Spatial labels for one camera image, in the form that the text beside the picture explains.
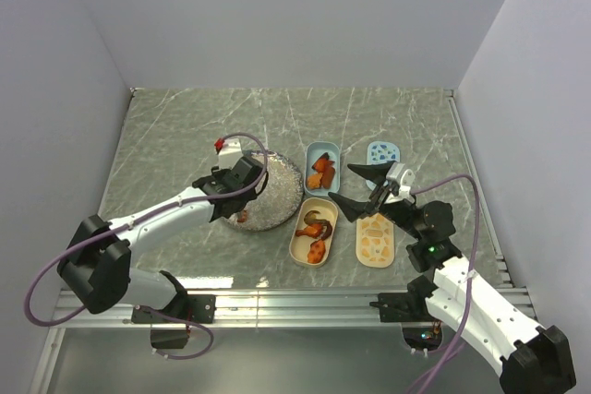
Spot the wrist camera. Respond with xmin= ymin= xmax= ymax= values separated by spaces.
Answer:
xmin=386 ymin=161 xmax=416 ymax=199
xmin=214 ymin=137 xmax=243 ymax=170

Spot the beige lunch box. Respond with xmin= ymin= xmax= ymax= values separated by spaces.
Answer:
xmin=289 ymin=197 xmax=338 ymax=269

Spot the bacon piece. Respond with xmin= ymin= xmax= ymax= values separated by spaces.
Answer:
xmin=237 ymin=210 xmax=247 ymax=223

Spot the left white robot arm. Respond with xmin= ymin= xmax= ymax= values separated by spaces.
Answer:
xmin=57 ymin=155 xmax=267 ymax=322

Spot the beige patterned lid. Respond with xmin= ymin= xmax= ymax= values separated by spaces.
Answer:
xmin=356 ymin=214 xmax=395 ymax=269

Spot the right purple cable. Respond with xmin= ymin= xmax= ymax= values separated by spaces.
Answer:
xmin=405 ymin=173 xmax=481 ymax=394

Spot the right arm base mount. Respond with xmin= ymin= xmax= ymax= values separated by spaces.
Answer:
xmin=368 ymin=273 xmax=444 ymax=349

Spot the blue patterned lid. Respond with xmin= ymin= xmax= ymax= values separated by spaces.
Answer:
xmin=366 ymin=140 xmax=401 ymax=165

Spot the blue lunch box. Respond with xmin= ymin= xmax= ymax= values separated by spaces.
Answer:
xmin=304 ymin=141 xmax=341 ymax=197

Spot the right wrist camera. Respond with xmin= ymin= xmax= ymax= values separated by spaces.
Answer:
xmin=386 ymin=161 xmax=416 ymax=199

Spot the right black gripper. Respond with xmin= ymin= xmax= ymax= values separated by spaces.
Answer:
xmin=329 ymin=160 xmax=425 ymax=240

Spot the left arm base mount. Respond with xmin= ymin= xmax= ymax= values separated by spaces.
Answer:
xmin=131 ymin=271 xmax=216 ymax=361

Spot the red-brown meat slab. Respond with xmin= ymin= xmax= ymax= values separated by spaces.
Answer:
xmin=321 ymin=166 xmax=336 ymax=189

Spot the dark glazed food piece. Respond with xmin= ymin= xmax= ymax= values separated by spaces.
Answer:
xmin=304 ymin=210 xmax=327 ymax=225

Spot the purple cable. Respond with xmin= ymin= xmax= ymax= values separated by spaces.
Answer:
xmin=405 ymin=173 xmax=481 ymax=394
xmin=23 ymin=133 xmax=270 ymax=361

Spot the speckled round plate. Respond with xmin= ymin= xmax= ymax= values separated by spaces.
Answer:
xmin=223 ymin=150 xmax=304 ymax=232

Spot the orange fried cutlet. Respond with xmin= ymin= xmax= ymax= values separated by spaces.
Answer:
xmin=307 ymin=173 xmax=323 ymax=190

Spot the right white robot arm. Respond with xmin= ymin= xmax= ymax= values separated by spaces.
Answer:
xmin=330 ymin=161 xmax=576 ymax=393

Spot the spotted orange food piece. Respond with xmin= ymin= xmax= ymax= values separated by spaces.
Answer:
xmin=307 ymin=239 xmax=326 ymax=265

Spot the orange drumstick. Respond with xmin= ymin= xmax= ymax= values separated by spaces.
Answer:
xmin=295 ymin=223 xmax=324 ymax=239

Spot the orange crab claw piece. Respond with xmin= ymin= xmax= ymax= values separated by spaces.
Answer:
xmin=312 ymin=157 xmax=334 ymax=173

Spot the aluminium frame rail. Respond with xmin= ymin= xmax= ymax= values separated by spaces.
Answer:
xmin=50 ymin=287 xmax=539 ymax=330

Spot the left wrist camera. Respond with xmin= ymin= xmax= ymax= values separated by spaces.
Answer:
xmin=214 ymin=137 xmax=243 ymax=170

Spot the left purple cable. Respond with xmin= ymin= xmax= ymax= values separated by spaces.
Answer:
xmin=23 ymin=133 xmax=270 ymax=361

